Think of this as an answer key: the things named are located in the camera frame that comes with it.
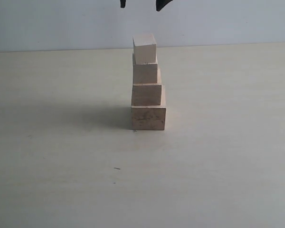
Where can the smallest wooden cube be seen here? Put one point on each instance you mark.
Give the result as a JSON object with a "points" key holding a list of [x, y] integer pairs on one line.
{"points": [[144, 48]]}

